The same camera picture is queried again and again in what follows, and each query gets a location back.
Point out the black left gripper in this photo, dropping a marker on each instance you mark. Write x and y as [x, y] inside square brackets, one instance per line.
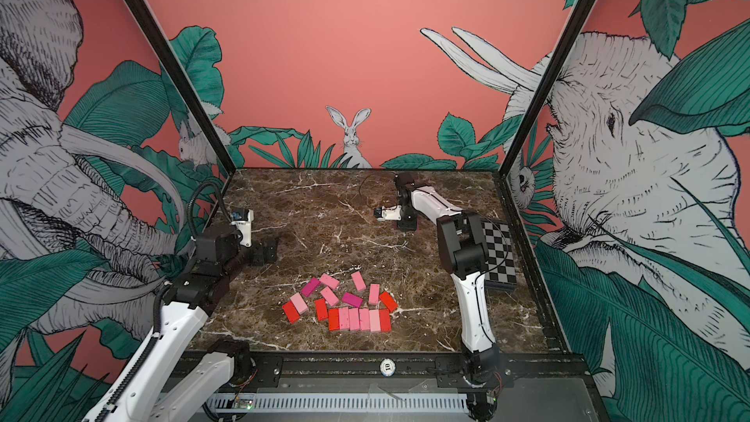
[262, 258]

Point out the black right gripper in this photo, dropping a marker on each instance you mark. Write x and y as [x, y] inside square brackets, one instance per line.
[410, 226]

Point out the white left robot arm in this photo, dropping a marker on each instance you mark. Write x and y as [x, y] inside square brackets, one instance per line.
[180, 311]

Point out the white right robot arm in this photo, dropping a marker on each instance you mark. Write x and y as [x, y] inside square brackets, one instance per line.
[464, 255]

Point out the magenta block left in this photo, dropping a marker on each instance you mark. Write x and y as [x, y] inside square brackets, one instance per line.
[310, 287]

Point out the magenta block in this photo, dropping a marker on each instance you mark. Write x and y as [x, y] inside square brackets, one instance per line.
[352, 300]
[310, 287]

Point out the pink block top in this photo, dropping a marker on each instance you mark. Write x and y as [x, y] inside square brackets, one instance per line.
[329, 281]

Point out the red row block left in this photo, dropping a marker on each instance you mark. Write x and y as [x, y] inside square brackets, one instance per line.
[333, 319]

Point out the red row block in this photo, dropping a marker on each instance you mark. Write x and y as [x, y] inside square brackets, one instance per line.
[385, 320]
[333, 319]

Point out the magenta block centre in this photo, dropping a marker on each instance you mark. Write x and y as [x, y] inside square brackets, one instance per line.
[352, 300]

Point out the pink row block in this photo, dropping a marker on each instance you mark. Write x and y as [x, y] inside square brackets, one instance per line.
[344, 318]
[364, 319]
[353, 319]
[374, 321]

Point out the checkerboard calibration plate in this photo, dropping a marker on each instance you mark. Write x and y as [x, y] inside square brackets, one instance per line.
[502, 272]

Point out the red row block right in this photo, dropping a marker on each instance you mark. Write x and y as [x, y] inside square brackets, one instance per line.
[385, 320]

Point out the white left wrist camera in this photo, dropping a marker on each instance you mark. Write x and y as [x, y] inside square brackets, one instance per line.
[242, 219]

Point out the black front frame rail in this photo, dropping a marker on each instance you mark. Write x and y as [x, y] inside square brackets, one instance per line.
[449, 370]

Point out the white slotted cable duct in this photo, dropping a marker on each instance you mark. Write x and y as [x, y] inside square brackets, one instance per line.
[342, 402]

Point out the black right corner frame post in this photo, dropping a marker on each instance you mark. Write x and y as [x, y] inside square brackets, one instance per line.
[576, 22]

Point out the black corner frame post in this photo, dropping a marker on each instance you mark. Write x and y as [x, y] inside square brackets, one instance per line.
[155, 35]
[576, 22]

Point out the black left corner frame post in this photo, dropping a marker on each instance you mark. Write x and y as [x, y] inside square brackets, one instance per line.
[155, 35]

